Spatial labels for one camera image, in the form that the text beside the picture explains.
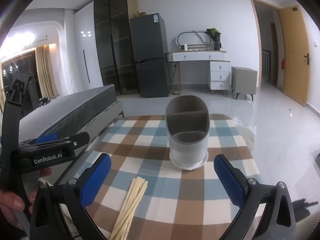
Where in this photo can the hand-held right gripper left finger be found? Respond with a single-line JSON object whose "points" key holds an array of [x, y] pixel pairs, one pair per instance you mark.
{"points": [[96, 177]]}

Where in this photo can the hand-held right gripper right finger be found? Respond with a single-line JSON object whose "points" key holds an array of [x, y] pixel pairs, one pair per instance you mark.
{"points": [[228, 177]]}

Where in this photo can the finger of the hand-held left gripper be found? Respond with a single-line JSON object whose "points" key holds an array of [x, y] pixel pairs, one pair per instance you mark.
{"points": [[46, 138], [80, 138]]}

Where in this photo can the bundle of pale chopsticks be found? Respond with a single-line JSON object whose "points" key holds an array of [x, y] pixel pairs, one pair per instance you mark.
{"points": [[130, 205]]}

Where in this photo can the grey utensil holder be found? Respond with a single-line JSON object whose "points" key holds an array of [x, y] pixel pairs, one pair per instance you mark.
{"points": [[187, 142]]}

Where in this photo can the person's left hand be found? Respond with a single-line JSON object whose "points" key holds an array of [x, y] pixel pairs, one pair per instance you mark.
{"points": [[11, 201]]}

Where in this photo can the grey bed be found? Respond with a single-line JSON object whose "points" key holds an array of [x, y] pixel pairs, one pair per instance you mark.
{"points": [[75, 105]]}

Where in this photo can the beige curtain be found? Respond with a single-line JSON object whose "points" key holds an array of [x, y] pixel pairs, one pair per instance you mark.
{"points": [[46, 75]]}

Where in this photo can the checked tablecloth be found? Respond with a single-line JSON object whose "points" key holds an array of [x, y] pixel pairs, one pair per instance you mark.
{"points": [[155, 140]]}

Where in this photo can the white wardrobe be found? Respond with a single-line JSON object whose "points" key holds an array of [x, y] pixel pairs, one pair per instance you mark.
{"points": [[87, 55]]}

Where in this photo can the grey nightstand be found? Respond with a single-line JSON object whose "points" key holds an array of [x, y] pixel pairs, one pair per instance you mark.
{"points": [[243, 80]]}

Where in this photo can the dark glass cabinet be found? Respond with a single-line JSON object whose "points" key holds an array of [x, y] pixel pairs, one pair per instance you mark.
{"points": [[112, 42]]}

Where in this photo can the dark grey fridge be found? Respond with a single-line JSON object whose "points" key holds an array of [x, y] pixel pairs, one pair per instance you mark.
{"points": [[150, 55]]}

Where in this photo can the white dressing table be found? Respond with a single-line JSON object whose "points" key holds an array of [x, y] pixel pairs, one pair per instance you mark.
{"points": [[200, 56]]}

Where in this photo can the red fire extinguisher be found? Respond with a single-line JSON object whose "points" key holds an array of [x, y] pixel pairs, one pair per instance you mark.
{"points": [[283, 64]]}

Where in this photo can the wooden door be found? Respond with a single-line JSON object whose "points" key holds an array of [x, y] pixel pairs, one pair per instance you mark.
{"points": [[295, 55]]}

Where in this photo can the dark potted plant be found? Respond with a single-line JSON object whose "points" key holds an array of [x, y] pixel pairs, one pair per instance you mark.
{"points": [[215, 38]]}

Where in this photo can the cardboard box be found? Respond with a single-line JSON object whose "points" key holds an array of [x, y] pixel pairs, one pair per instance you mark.
{"points": [[142, 13]]}

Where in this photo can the oval mirror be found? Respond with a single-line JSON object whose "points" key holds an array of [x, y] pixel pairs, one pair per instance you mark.
{"points": [[192, 40]]}

